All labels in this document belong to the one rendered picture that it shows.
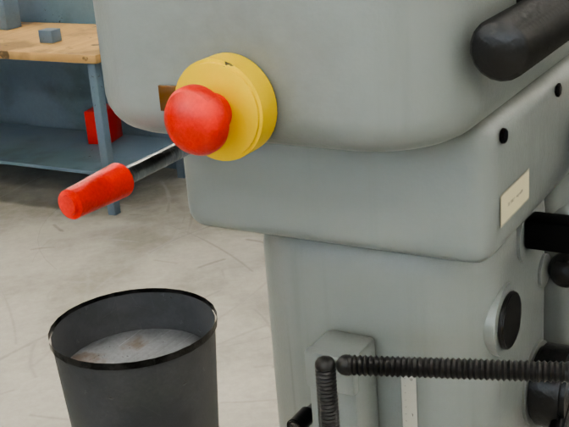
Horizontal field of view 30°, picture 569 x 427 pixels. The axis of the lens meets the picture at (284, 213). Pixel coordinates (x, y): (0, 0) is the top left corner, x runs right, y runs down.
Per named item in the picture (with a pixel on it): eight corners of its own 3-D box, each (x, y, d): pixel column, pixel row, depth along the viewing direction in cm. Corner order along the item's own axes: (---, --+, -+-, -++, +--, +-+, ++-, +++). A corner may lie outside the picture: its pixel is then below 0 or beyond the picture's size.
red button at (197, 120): (219, 163, 58) (212, 91, 56) (160, 158, 60) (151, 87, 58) (251, 146, 60) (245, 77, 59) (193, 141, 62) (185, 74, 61)
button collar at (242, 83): (265, 166, 60) (256, 61, 58) (178, 157, 63) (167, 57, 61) (282, 156, 61) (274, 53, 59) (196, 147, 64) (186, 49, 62)
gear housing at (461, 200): (493, 274, 68) (492, 123, 65) (181, 229, 80) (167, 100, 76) (620, 131, 95) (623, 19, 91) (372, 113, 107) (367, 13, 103)
